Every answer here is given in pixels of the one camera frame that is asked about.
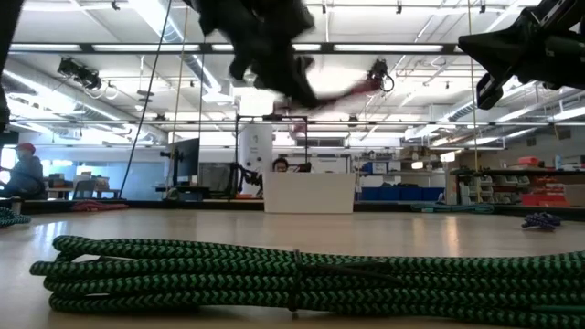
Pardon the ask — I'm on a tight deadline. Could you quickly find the yellow hanging cord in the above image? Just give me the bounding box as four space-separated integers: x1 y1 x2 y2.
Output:
466 0 482 203

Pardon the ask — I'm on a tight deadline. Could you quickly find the black overhead frame bar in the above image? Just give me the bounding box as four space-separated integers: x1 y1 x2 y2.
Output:
7 42 467 56

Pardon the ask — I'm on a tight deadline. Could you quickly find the teal black braided USB-C cable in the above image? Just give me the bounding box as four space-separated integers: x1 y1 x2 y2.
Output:
0 206 32 228

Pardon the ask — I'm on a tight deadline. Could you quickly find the black computer monitor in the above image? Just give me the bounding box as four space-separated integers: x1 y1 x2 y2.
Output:
159 137 201 186

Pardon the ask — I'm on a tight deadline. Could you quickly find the black hanging cable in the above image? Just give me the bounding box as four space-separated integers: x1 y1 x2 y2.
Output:
119 0 174 200

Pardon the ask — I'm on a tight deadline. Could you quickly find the green black braided USB-C cable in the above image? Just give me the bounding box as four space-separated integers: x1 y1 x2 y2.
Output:
29 235 585 329

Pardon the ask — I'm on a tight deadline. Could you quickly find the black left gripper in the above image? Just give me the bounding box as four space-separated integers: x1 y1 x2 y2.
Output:
185 0 322 111

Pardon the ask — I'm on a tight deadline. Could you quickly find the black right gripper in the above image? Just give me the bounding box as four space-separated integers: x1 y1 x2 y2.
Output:
458 0 585 111

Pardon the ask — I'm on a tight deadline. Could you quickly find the black ceiling-mounted device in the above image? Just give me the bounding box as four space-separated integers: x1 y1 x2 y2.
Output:
57 57 104 91
367 58 396 93

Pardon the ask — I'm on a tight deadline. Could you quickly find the blue storage bin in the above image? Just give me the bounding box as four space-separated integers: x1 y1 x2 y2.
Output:
360 186 445 202

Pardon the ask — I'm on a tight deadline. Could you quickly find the rack with red bins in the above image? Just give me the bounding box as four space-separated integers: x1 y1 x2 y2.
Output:
450 156 585 207

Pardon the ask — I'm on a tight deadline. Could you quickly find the white round pillar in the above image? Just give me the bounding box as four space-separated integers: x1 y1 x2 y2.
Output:
238 123 274 196

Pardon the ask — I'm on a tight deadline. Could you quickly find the blue purple braided USB-C cable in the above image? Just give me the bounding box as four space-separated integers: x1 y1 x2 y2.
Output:
520 211 562 231

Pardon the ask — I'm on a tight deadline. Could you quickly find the red braided USB-C cable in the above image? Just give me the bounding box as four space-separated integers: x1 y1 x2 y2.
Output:
70 199 131 213

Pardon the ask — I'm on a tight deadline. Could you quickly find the black robot station frame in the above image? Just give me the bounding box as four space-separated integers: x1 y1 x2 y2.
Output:
234 113 310 200

